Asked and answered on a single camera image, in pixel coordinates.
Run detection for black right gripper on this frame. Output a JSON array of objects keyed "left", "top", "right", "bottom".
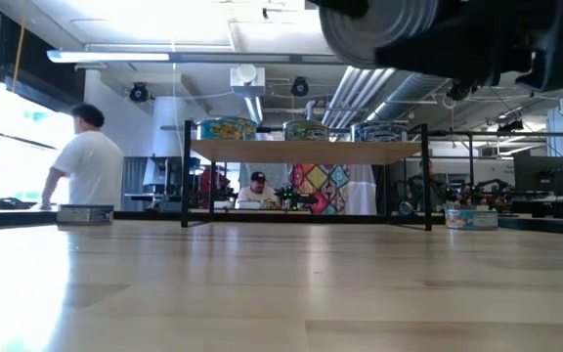
[{"left": 374, "top": 0, "right": 563, "bottom": 94}]

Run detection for gold-lid green-label tuna can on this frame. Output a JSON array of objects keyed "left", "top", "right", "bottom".
[{"left": 283, "top": 120, "right": 330, "bottom": 143}]

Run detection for black ceiling spotlights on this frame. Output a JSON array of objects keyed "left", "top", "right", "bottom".
[{"left": 445, "top": 81, "right": 489, "bottom": 103}]

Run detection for silver ceiling ventilation ducts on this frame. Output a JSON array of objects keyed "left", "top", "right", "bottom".
[{"left": 320, "top": 66, "right": 452, "bottom": 131}]

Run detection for black round ceiling speaker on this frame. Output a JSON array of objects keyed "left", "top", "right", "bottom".
[
  {"left": 289, "top": 76, "right": 311, "bottom": 98},
  {"left": 129, "top": 81, "right": 150, "bottom": 104}
]

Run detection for black ceiling spotlight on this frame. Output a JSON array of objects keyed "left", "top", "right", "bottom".
[{"left": 498, "top": 118, "right": 526, "bottom": 134}]

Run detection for white ceiling unit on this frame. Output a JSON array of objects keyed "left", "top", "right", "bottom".
[{"left": 229, "top": 63, "right": 267, "bottom": 98}]

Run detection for person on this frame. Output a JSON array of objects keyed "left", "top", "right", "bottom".
[
  {"left": 40, "top": 102, "right": 125, "bottom": 211},
  {"left": 236, "top": 170, "right": 281, "bottom": 210},
  {"left": 410, "top": 158, "right": 447, "bottom": 206}
]

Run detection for white hanging cloth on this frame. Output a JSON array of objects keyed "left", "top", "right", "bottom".
[{"left": 349, "top": 163, "right": 378, "bottom": 216}]

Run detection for black background robot arms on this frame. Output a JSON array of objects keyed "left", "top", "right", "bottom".
[{"left": 392, "top": 178, "right": 507, "bottom": 212}]

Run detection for colourful patterned cloth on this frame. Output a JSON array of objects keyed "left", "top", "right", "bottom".
[{"left": 288, "top": 163, "right": 352, "bottom": 216}]

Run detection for black background monitor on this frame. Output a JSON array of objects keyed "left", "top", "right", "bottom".
[{"left": 513, "top": 154, "right": 563, "bottom": 198}]

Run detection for small black background robot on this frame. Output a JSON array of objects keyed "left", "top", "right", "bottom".
[{"left": 275, "top": 184, "right": 320, "bottom": 211}]

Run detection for black background desk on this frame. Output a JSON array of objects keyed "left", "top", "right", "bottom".
[{"left": 508, "top": 193, "right": 563, "bottom": 220}]

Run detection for white round column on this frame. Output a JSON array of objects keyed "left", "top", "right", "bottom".
[{"left": 152, "top": 96, "right": 188, "bottom": 158}]

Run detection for long ceiling light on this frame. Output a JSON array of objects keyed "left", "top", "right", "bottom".
[{"left": 45, "top": 48, "right": 171, "bottom": 65}]

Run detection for grey curtain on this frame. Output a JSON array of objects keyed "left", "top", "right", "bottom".
[{"left": 121, "top": 155, "right": 154, "bottom": 205}]

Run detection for black background rig frame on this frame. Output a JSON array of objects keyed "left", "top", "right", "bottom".
[{"left": 432, "top": 129, "right": 563, "bottom": 211}]

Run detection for wooden shelf with black frame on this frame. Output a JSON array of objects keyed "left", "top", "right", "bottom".
[{"left": 181, "top": 119, "right": 433, "bottom": 232}]

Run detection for yellow hanging cord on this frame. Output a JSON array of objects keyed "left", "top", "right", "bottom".
[{"left": 11, "top": 0, "right": 28, "bottom": 94}]

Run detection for black aluminium table frame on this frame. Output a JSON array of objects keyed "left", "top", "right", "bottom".
[{"left": 0, "top": 207, "right": 563, "bottom": 239}]

